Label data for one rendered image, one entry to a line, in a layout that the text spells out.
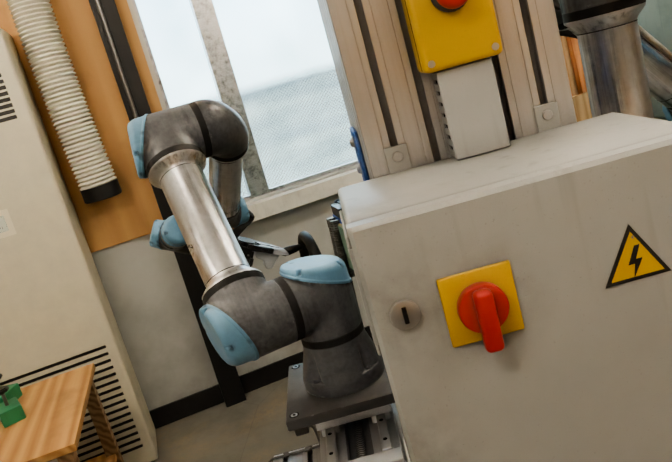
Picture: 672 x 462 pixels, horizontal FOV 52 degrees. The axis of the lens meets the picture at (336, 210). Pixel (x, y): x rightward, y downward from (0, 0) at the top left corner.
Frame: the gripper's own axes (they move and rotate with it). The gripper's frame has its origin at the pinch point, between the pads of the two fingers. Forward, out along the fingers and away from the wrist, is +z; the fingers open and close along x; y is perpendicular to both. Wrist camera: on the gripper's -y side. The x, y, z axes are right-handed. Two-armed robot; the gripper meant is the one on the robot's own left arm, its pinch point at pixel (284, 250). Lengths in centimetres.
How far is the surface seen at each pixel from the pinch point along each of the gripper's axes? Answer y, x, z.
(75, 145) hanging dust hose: -7, -105, -68
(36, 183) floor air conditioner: 9, -93, -78
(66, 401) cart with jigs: 73, -51, -49
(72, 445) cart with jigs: 70, -16, -44
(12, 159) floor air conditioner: 2, -93, -87
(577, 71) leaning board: -93, -114, 143
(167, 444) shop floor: 110, -104, -8
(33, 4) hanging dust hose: -56, -105, -93
